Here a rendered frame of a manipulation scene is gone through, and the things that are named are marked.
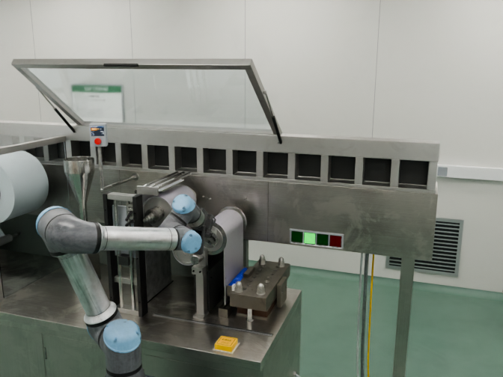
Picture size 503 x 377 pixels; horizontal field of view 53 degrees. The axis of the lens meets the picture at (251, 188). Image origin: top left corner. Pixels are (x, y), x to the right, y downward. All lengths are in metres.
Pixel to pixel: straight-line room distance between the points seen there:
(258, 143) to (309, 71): 2.36
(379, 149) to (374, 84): 2.35
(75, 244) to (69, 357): 0.96
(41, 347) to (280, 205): 1.24
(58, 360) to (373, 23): 3.47
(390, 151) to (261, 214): 0.66
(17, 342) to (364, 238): 1.63
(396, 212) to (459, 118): 2.37
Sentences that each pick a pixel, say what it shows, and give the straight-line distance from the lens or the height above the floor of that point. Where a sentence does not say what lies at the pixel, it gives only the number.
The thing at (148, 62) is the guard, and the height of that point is 1.97.
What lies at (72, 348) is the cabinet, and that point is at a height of 0.77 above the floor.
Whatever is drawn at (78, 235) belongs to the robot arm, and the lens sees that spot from 1.58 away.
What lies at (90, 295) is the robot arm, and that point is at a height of 1.23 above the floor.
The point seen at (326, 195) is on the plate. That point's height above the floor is 1.39.
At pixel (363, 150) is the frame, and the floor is 1.61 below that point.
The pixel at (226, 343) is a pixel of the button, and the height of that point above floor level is 0.92.
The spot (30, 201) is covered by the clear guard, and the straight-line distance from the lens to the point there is 2.71.
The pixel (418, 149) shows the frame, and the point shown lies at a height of 1.63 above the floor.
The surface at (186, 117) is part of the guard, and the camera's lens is 2.42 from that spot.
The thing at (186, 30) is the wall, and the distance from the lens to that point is 5.05.
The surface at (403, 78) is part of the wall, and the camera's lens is 4.55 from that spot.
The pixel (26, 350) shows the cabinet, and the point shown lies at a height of 0.71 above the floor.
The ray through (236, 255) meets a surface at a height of 1.12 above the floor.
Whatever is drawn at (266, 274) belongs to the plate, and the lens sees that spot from 2.38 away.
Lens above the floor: 1.97
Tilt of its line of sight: 14 degrees down
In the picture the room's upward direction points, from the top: straight up
